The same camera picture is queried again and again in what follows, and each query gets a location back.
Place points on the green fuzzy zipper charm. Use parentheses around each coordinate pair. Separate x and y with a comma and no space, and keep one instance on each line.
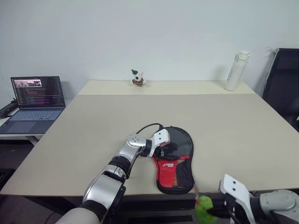
(203,207)

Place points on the beige robot torso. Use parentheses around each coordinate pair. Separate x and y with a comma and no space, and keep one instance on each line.
(77,218)

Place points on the open grey laptop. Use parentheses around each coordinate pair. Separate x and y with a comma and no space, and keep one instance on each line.
(30,116)

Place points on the small dog figurine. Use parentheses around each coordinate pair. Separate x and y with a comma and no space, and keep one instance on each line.
(137,80)

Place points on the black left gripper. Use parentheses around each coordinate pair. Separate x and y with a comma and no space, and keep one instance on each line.
(166,151)

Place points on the black office chair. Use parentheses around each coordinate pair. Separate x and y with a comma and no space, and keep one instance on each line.
(285,81)

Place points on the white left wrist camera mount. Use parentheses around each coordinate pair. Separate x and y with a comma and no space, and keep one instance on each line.
(161,137)

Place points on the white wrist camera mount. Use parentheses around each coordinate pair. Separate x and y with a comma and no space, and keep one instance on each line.
(161,137)
(233,186)

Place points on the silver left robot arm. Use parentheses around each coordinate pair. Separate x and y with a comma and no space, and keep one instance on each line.
(102,186)

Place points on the white side table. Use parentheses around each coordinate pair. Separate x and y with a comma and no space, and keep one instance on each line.
(14,137)

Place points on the black device beside laptop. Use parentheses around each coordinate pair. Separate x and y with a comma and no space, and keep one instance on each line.
(7,109)

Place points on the white water bottle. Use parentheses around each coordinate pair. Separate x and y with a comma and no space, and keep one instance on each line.
(233,74)

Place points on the red black paddle case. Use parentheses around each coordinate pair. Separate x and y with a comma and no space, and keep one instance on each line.
(168,177)

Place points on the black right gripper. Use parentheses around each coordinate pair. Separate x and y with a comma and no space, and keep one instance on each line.
(230,207)

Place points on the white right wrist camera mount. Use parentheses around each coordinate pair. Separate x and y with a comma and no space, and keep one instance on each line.
(233,186)

